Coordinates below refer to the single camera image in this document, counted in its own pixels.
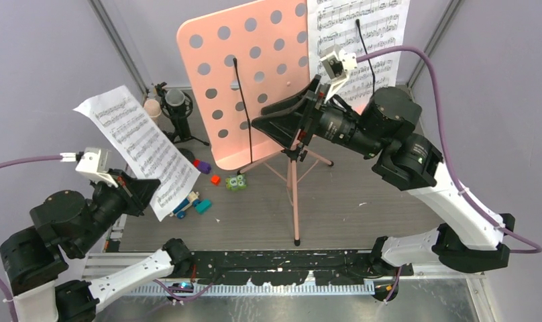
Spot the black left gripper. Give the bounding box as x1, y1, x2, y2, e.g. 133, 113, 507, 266
74, 165, 164, 253

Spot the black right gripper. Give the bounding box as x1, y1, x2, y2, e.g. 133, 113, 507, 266
251, 73, 383, 158

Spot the sheet music page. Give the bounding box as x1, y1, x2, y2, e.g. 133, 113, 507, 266
74, 85, 200, 221
307, 0, 410, 113

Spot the pink music stand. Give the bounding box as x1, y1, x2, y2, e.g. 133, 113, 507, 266
176, 0, 390, 248

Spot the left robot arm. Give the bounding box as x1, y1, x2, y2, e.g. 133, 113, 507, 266
0, 169, 193, 321

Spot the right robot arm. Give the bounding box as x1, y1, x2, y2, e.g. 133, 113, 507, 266
250, 76, 515, 276

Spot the blue toy brick car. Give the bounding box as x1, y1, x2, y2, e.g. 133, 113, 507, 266
169, 191, 201, 219

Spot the black round-base microphone stand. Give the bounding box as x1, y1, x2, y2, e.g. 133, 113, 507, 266
177, 148, 196, 164

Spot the teal toy brick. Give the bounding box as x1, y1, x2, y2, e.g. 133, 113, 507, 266
194, 199, 212, 215

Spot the purple and red brick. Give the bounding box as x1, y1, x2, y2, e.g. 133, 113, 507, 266
193, 159, 212, 174

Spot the small red-orange cube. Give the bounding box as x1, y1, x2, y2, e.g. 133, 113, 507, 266
211, 175, 221, 186

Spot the pink foam microphone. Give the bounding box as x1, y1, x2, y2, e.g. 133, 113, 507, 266
143, 99, 162, 121

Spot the green owl number block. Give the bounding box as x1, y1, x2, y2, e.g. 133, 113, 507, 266
225, 174, 247, 191

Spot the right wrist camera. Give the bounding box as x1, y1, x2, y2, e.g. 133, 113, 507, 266
320, 45, 358, 101

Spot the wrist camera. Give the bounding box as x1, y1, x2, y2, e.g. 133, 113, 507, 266
60, 147, 118, 188
320, 45, 358, 101

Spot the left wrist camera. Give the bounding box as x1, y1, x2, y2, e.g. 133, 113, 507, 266
60, 147, 118, 188

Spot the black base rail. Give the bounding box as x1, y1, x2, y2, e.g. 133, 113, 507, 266
168, 250, 398, 286

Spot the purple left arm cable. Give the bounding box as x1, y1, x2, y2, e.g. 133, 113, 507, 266
0, 154, 63, 322

